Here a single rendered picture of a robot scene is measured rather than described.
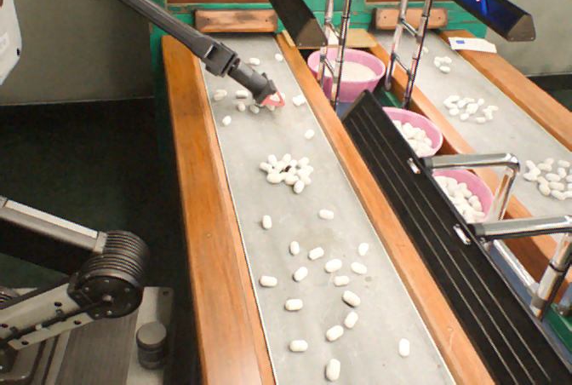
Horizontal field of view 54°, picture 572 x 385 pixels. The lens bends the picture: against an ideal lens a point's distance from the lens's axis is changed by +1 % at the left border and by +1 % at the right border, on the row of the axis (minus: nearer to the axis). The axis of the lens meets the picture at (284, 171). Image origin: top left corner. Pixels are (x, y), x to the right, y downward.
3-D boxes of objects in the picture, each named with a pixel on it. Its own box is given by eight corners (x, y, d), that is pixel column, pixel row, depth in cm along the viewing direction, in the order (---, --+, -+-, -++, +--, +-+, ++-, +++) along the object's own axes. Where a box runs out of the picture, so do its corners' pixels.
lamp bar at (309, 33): (295, 48, 132) (298, 18, 128) (249, -30, 181) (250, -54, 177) (328, 47, 134) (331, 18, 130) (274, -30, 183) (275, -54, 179)
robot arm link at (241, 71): (226, 75, 155) (239, 59, 154) (220, 68, 160) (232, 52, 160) (245, 89, 158) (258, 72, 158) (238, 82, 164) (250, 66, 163)
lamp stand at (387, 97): (400, 127, 179) (431, -15, 153) (378, 97, 194) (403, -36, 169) (454, 123, 183) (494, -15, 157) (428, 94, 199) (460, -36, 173)
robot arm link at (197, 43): (71, -16, 141) (94, -55, 139) (76, -16, 146) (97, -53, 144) (216, 80, 153) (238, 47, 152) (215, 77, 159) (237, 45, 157)
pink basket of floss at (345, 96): (357, 115, 183) (362, 89, 177) (290, 89, 195) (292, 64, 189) (393, 87, 201) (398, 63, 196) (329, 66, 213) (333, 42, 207)
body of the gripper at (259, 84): (268, 74, 167) (250, 60, 163) (276, 90, 159) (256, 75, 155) (254, 90, 169) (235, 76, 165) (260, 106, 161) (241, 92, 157)
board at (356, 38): (289, 48, 200) (290, 46, 200) (281, 33, 212) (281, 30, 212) (376, 47, 208) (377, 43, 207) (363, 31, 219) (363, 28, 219)
